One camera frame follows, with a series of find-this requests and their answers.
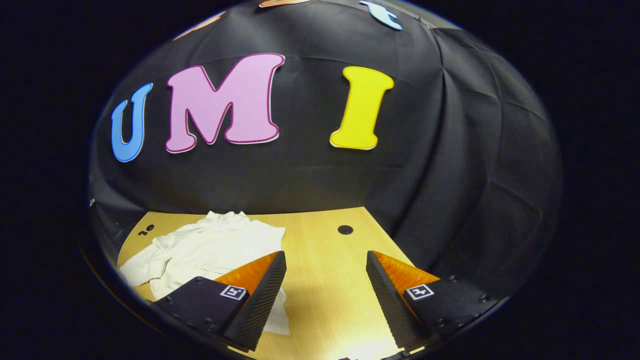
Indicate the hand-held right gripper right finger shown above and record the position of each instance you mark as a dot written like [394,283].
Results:
[392,305]

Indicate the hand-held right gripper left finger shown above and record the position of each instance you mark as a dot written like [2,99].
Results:
[260,310]

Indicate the white garment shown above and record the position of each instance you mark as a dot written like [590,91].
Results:
[215,245]

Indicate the round black table grommet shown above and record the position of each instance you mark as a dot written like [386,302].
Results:
[345,229]

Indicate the black backdrop cloth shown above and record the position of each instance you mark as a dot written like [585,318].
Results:
[300,175]

